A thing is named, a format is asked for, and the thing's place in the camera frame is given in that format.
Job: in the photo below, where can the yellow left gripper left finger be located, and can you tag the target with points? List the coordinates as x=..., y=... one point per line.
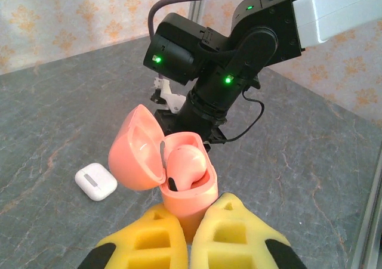
x=149, y=245

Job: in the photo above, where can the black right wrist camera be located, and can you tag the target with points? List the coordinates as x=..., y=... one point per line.
x=156, y=97

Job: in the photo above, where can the white right camera bracket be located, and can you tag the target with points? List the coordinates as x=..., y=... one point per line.
x=173, y=99

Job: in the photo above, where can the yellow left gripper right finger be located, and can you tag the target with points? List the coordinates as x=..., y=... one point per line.
x=232, y=239

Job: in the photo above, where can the pink earbud charging case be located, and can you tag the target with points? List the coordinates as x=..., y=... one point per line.
x=134, y=161

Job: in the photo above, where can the aluminium table side rail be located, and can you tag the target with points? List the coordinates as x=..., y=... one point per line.
x=370, y=221

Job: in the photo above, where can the white earbud charging case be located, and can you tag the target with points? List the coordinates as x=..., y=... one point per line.
x=95, y=182

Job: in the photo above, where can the aluminium frame post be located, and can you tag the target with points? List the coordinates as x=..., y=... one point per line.
x=199, y=0

